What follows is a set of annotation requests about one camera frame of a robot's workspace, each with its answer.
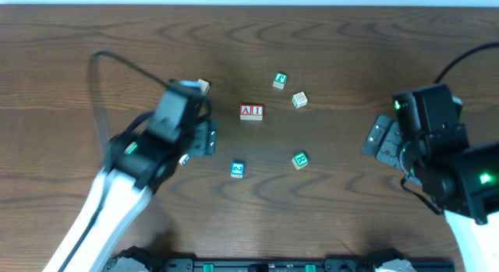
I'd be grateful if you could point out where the green letter P block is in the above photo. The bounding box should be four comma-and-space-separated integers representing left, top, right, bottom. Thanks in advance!
273, 72, 288, 90

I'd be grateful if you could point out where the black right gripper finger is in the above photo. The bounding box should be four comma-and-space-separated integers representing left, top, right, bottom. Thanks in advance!
362, 138, 380, 156
368, 115, 394, 143

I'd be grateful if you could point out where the wooden block green side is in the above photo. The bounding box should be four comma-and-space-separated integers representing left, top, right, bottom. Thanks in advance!
197, 79, 211, 95

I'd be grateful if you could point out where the wooden block blue side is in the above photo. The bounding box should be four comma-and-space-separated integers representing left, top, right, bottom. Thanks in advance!
179, 154, 190, 166

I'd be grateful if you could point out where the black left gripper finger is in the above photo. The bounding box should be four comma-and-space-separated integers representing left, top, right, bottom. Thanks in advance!
207, 120, 218, 155
193, 120, 214, 157

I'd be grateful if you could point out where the plain wooden patterned block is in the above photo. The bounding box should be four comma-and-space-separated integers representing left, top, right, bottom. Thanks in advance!
292, 91, 308, 108

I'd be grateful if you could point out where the green letter R block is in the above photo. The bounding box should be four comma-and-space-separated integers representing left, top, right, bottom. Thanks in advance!
292, 152, 310, 170

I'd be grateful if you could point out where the red letter A block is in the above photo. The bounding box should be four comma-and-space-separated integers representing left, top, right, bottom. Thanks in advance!
239, 104, 252, 120

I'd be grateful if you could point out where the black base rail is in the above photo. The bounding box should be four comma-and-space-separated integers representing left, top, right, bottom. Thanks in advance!
102, 246, 455, 272

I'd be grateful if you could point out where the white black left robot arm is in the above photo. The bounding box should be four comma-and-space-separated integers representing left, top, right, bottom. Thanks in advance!
45, 114, 218, 271

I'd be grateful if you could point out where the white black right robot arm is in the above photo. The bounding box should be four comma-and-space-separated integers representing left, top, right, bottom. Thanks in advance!
362, 115, 498, 271

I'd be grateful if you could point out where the red letter I block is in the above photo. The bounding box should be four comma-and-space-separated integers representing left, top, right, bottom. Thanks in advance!
251, 105, 264, 121

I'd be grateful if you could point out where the blue number 2 block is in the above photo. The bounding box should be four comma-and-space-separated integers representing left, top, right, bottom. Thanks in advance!
230, 162, 245, 178

